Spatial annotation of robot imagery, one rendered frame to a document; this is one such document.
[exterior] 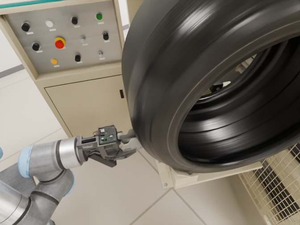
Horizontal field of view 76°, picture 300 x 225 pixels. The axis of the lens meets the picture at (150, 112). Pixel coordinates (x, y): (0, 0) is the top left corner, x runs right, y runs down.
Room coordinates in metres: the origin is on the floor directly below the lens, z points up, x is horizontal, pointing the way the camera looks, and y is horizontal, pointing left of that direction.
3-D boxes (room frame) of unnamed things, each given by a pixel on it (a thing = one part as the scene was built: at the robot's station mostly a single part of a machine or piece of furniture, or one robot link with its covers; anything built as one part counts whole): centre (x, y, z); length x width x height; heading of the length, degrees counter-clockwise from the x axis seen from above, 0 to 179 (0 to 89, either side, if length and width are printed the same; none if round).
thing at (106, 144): (0.34, 0.16, 1.05); 0.12 x 0.08 x 0.09; 99
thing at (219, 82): (0.66, -0.31, 0.97); 0.05 x 0.04 x 0.05; 99
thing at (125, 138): (0.37, 0.06, 1.04); 0.09 x 0.03 x 0.06; 99
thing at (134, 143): (0.34, 0.05, 1.04); 0.09 x 0.03 x 0.06; 99
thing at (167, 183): (0.74, -0.17, 0.01); 0.27 x 0.27 x 0.02; 9
